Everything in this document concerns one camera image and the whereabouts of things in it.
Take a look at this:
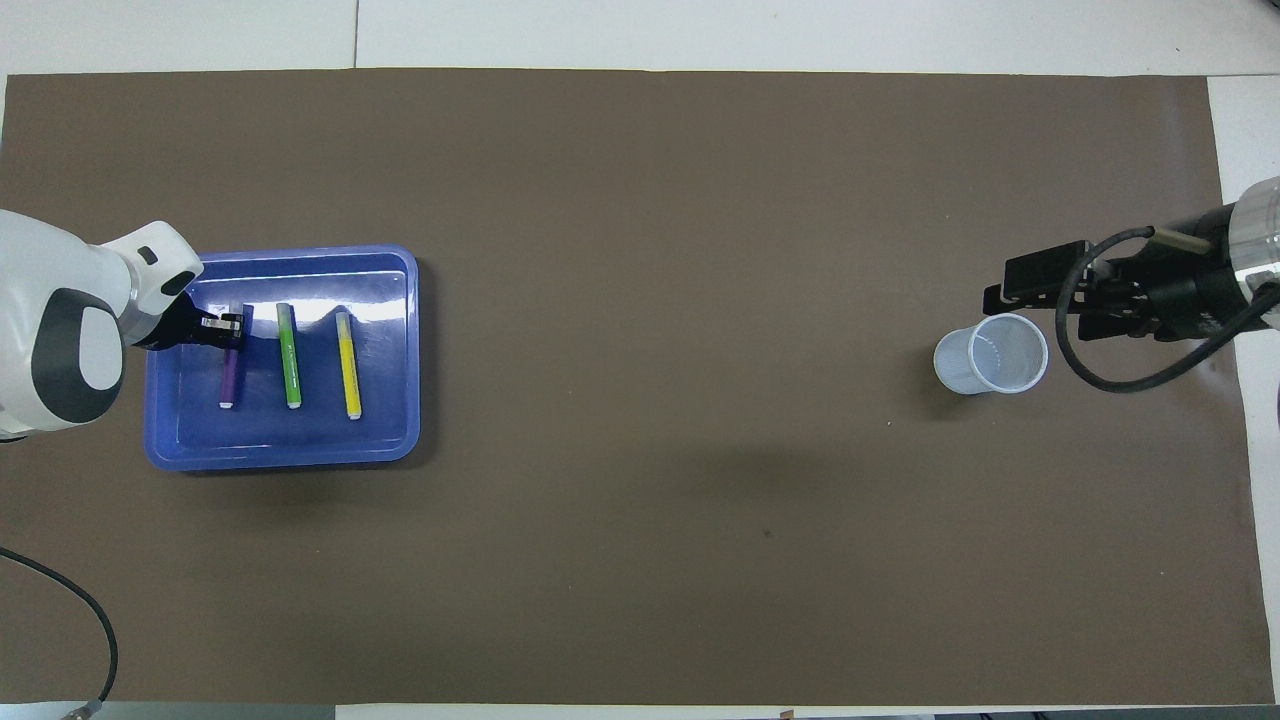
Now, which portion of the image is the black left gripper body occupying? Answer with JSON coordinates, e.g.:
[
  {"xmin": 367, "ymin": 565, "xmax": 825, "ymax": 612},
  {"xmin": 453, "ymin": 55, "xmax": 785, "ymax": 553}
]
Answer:
[{"xmin": 130, "ymin": 295, "xmax": 206, "ymax": 351}]

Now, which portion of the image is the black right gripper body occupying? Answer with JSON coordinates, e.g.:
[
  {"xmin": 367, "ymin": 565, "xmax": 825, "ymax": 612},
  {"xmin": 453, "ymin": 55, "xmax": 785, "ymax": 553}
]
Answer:
[{"xmin": 1135, "ymin": 205, "xmax": 1246, "ymax": 341}]

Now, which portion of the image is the purple marker pen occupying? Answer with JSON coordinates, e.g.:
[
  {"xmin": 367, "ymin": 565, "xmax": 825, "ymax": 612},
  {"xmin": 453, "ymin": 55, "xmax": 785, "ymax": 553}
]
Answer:
[{"xmin": 218, "ymin": 304, "xmax": 255, "ymax": 410}]

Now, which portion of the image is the green marker pen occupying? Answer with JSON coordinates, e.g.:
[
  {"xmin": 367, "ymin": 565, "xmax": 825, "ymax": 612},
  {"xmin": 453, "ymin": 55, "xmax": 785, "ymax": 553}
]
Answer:
[{"xmin": 276, "ymin": 302, "xmax": 303, "ymax": 410}]

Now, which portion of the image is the yellow marker pen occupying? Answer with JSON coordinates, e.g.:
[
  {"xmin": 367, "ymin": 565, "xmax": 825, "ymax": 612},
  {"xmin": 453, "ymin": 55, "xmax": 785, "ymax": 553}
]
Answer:
[{"xmin": 334, "ymin": 311, "xmax": 363, "ymax": 421}]

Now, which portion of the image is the translucent plastic cup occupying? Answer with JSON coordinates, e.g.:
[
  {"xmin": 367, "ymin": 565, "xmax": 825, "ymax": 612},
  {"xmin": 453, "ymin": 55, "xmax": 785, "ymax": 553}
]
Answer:
[{"xmin": 933, "ymin": 313, "xmax": 1050, "ymax": 397}]

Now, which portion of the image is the blue plastic tray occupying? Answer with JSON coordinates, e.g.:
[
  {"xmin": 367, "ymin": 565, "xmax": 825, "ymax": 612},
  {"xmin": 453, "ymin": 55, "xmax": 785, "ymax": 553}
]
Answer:
[{"xmin": 143, "ymin": 244, "xmax": 421, "ymax": 473}]

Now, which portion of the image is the brown table mat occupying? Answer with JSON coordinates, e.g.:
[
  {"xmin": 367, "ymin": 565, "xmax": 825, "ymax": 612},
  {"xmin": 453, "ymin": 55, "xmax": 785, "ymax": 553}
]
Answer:
[{"xmin": 0, "ymin": 67, "xmax": 1276, "ymax": 707}]

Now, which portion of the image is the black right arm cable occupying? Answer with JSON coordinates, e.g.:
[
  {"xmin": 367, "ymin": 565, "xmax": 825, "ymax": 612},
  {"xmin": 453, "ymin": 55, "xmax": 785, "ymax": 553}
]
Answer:
[{"xmin": 1055, "ymin": 228, "xmax": 1280, "ymax": 393}]

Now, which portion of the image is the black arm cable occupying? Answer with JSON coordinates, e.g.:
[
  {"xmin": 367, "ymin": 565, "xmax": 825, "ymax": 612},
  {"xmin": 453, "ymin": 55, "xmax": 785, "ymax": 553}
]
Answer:
[
  {"xmin": 1055, "ymin": 228, "xmax": 1280, "ymax": 393},
  {"xmin": 0, "ymin": 547, "xmax": 119, "ymax": 719}
]

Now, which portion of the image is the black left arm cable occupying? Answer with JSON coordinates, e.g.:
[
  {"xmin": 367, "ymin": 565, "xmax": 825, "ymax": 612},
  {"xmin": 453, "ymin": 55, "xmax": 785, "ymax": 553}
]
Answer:
[{"xmin": 0, "ymin": 547, "xmax": 119, "ymax": 719}]

